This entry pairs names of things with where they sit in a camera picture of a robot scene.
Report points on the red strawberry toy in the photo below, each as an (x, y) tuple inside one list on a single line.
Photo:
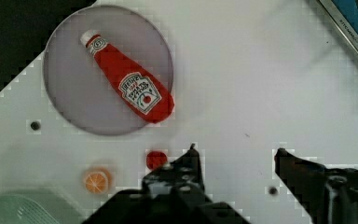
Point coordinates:
[(154, 159)]

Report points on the orange slice toy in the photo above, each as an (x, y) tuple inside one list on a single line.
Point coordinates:
[(97, 181)]

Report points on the green perforated colander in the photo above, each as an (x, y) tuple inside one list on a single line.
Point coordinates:
[(36, 206)]

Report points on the red plush ketchup bottle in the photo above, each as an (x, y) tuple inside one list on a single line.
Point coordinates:
[(142, 92)]

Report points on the round grey plate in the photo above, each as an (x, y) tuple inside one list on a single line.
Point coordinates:
[(75, 84)]

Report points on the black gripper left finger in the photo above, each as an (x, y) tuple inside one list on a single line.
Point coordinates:
[(185, 170)]

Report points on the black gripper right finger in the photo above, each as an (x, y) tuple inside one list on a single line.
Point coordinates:
[(329, 195)]

